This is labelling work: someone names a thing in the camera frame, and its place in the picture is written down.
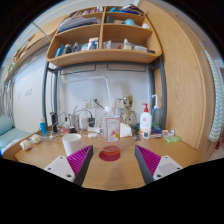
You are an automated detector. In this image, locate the white tissue pack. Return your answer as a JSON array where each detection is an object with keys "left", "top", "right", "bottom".
[{"left": 119, "top": 122, "right": 133, "bottom": 138}]

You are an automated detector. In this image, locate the white pump bottle, red pump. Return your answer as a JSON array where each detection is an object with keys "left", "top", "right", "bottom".
[{"left": 139, "top": 102, "right": 153, "bottom": 140}]

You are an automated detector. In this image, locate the clear drink bottle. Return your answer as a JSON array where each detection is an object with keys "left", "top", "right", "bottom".
[{"left": 100, "top": 106, "right": 122, "bottom": 158}]

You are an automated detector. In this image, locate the white cup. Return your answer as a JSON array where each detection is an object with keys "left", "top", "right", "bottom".
[{"left": 62, "top": 133, "right": 83, "bottom": 158}]

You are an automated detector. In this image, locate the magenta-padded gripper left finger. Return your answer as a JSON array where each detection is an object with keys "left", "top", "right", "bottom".
[{"left": 43, "top": 144, "right": 95, "bottom": 187}]

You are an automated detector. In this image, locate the wooden tree-man figurine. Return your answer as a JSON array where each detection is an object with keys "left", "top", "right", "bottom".
[{"left": 119, "top": 94, "right": 138, "bottom": 127}]

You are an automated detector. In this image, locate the green wipes pack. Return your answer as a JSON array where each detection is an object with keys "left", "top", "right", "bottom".
[{"left": 164, "top": 135, "right": 182, "bottom": 144}]

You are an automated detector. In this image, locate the white tape roll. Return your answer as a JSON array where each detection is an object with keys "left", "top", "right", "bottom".
[
  {"left": 19, "top": 139, "right": 32, "bottom": 151},
  {"left": 30, "top": 133, "right": 42, "bottom": 144}
]

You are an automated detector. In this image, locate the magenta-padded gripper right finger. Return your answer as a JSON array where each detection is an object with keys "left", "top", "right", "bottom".
[{"left": 133, "top": 144, "right": 183, "bottom": 186}]

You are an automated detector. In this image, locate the small white pink box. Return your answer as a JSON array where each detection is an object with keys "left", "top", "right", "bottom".
[{"left": 161, "top": 129, "right": 176, "bottom": 138}]

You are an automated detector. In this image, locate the black upright cylinder device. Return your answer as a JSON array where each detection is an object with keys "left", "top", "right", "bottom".
[{"left": 49, "top": 111, "right": 59, "bottom": 133}]

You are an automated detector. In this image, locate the small blue bottle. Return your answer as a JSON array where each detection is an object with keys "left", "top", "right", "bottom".
[{"left": 39, "top": 117, "right": 49, "bottom": 136}]

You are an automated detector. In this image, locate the grey metal shelf frame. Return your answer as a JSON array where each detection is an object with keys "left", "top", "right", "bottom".
[{"left": 41, "top": 54, "right": 168, "bottom": 131}]

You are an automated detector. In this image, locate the flat round red coaster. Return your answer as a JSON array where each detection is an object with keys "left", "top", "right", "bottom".
[{"left": 98, "top": 149, "right": 122, "bottom": 163}]

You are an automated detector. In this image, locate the teal cushioned seat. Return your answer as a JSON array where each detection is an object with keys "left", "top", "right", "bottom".
[{"left": 0, "top": 114, "right": 33, "bottom": 156}]

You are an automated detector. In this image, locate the wooden shelf unit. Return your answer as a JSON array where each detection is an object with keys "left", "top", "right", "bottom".
[{"left": 45, "top": 3, "right": 163, "bottom": 68}]

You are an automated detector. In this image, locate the small blue box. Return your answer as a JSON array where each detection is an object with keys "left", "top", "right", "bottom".
[{"left": 150, "top": 125, "right": 163, "bottom": 139}]

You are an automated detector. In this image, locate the green-white striped towel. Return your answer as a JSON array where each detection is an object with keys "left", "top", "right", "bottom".
[{"left": 203, "top": 49, "right": 224, "bottom": 144}]

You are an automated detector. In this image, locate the white power strip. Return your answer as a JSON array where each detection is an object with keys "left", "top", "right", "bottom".
[{"left": 87, "top": 125, "right": 103, "bottom": 134}]

